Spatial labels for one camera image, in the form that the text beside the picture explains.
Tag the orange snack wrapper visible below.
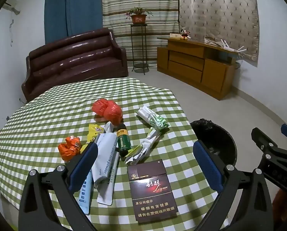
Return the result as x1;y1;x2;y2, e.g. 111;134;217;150
58;136;82;162

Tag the person's right forearm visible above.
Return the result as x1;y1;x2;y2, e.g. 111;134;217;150
272;188;287;231

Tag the wooden cabinet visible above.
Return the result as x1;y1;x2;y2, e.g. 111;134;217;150
156;36;237;101

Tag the white router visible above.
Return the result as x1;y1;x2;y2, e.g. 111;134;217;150
220;38;247;53

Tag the yellow snack wrapper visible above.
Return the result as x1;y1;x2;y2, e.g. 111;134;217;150
87;123;105;145

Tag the blue curtain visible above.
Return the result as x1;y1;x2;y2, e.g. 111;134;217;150
44;0;103;44

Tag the white air conditioner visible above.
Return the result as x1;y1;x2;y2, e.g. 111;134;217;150
3;0;20;15

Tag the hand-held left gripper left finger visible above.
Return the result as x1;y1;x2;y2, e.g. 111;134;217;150
18;141;99;231

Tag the metal plant stand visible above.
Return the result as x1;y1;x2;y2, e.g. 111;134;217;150
130;24;151;75

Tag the beige patterned curtain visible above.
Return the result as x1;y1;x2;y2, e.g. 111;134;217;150
177;0;259;66

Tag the dark brown cigarette box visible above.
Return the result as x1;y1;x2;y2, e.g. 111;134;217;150
127;159;179;224

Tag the green bottle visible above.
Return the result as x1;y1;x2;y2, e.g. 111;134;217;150
116;124;132;157

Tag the white milk powder sachet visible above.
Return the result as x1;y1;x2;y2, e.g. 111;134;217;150
91;121;118;189

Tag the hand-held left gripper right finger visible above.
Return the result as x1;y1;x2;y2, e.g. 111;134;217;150
193;140;275;231

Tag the white green paper pack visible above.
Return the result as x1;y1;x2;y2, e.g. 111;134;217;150
137;106;170;131

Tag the brown leather sofa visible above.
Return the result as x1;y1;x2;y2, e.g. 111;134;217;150
22;28;129;103

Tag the blue white sachet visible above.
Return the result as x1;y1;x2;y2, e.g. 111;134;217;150
78;173;93;215

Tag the potted plant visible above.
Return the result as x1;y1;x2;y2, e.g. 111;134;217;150
125;7;153;25

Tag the black trash bin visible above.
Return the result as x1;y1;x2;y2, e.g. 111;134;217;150
190;119;237;171

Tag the clear plastic wrapper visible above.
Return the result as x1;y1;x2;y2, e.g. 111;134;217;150
204;37;221;46

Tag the striped curtain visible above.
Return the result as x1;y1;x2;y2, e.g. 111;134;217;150
102;0;180;64

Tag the red plastic bag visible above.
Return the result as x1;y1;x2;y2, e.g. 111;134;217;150
92;99;123;126

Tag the green checked tablecloth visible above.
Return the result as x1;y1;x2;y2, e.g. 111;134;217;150
0;77;230;231

